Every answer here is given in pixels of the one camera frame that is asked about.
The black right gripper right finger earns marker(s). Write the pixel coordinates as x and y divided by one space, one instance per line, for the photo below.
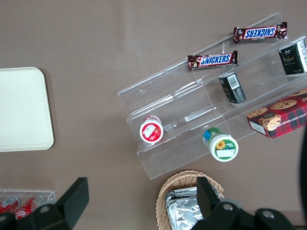
207 198

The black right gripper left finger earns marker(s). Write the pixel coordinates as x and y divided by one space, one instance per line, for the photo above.
74 198

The foil wrapped sandwich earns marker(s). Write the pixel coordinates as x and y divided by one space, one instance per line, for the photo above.
182 210

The wicker basket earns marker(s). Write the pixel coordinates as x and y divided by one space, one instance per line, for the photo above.
172 184

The cream plastic tray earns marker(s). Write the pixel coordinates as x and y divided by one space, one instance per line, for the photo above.
21 110

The clear acrylic can holder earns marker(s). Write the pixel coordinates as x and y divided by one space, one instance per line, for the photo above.
49 194

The red cola can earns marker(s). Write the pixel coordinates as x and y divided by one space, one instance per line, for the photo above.
27 207
9 203

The green sunflower lid cup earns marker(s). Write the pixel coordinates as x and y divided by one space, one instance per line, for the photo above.
221 146

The red lid yogurt cup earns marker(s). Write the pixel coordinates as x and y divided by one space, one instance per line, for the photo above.
151 130

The red plaid cookie box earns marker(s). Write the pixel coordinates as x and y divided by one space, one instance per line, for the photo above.
280 117

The clear acrylic stepped shelf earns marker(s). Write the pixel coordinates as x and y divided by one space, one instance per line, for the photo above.
168 95

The small black barcode box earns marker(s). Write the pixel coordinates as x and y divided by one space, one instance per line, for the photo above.
232 88

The Snickers chocolate bar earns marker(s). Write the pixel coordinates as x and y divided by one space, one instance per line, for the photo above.
213 60
260 32

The black box with gold print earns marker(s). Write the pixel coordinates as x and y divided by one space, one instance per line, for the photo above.
292 60

